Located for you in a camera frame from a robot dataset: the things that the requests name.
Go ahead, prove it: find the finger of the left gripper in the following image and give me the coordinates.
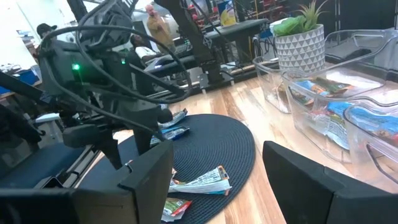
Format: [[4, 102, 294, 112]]
[[99, 128, 124, 170], [133, 125, 155, 156]]

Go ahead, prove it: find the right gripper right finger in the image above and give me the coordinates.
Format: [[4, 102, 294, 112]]
[[262, 141, 398, 224]]

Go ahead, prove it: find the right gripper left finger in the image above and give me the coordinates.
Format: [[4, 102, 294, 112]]
[[0, 139, 174, 224]]

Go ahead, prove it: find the red green snack packet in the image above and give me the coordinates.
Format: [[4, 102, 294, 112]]
[[160, 197, 193, 223]]

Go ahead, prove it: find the red and white granola bar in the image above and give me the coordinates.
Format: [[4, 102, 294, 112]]
[[167, 164, 233, 196]]

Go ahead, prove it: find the blue granola bar orange picture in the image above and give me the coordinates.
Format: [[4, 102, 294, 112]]
[[326, 101, 398, 147]]

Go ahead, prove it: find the blue and orange granola bar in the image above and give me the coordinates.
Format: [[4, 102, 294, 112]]
[[295, 77, 330, 97]]

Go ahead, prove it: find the green and yellow granola bar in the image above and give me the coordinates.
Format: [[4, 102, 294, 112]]
[[313, 76, 355, 96]]

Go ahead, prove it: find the person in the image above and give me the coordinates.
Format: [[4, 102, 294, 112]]
[[129, 33, 163, 65], [144, 3, 177, 54], [35, 22, 59, 40]]

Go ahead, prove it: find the clear plastic bin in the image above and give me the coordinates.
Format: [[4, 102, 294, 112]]
[[280, 29, 398, 163], [252, 55, 293, 114], [343, 98, 398, 187]]

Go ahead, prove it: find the round dark woven placemat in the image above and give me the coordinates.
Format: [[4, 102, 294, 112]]
[[77, 113, 256, 224]]

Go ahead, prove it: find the dark side desk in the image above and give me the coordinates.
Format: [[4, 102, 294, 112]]
[[0, 141, 94, 189]]

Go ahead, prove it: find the blue storage bin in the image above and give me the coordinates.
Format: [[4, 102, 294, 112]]
[[18, 70, 40, 86]]

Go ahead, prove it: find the yellow sign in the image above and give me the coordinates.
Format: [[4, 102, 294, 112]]
[[219, 1, 237, 27]]

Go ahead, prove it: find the black background workbench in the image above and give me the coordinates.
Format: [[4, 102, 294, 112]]
[[144, 17, 270, 78]]

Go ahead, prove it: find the succulent in triangle-pattern pot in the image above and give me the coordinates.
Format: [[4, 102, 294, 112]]
[[272, 0, 327, 74]]

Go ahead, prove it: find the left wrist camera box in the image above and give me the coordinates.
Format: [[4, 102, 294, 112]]
[[61, 123, 101, 149]]

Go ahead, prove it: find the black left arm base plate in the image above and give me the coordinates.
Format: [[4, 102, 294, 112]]
[[198, 73, 234, 94]]

